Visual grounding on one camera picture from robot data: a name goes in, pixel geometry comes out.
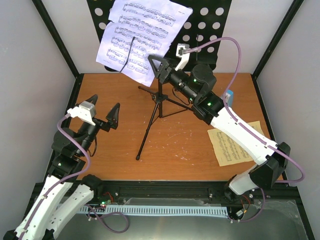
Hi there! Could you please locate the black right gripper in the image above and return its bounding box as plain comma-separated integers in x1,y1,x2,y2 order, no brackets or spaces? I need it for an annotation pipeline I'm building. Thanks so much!
147,55,197,103

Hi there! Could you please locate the blue metronome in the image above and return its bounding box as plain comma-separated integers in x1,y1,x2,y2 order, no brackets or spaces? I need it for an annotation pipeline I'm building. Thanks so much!
221,90,234,107

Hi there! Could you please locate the yellow sheet music page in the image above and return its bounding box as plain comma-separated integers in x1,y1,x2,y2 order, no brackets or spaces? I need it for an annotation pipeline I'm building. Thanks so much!
207,128,253,167

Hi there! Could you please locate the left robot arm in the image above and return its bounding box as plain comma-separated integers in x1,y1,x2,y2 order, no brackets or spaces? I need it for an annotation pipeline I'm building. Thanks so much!
3,94,121,240

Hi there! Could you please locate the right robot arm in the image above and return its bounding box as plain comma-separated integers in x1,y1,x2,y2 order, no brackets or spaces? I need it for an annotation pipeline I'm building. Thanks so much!
148,55,291,196

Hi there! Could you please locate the white sheet music page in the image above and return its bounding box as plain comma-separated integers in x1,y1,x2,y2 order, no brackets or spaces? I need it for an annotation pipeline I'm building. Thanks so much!
96,0,193,87

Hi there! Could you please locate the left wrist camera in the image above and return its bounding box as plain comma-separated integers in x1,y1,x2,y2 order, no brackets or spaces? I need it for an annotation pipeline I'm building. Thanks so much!
67,101,96,126

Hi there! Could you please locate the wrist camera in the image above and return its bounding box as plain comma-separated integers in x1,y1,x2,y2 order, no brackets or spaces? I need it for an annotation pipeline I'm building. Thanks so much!
175,43,190,71
67,101,96,126

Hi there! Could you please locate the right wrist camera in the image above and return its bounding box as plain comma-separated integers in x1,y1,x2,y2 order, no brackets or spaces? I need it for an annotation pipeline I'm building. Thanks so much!
175,43,190,71

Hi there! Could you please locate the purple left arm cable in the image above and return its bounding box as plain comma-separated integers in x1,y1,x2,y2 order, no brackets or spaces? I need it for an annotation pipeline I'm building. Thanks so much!
17,113,91,240

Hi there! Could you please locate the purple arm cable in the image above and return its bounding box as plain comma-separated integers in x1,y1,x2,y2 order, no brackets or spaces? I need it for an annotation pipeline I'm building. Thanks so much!
186,36,306,185
17,113,91,240

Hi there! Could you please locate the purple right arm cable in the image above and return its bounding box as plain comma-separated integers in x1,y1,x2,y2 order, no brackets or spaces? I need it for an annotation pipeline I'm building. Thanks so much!
186,36,306,185

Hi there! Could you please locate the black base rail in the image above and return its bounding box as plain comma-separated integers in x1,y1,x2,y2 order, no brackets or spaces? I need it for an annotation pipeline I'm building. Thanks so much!
102,180,238,206

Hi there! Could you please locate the light blue slotted cable duct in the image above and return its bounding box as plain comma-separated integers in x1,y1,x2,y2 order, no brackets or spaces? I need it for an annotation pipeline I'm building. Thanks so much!
95,205,228,218

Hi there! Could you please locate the black cage frame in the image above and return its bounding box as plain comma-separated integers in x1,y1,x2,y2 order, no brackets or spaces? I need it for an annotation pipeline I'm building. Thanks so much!
14,0,316,240

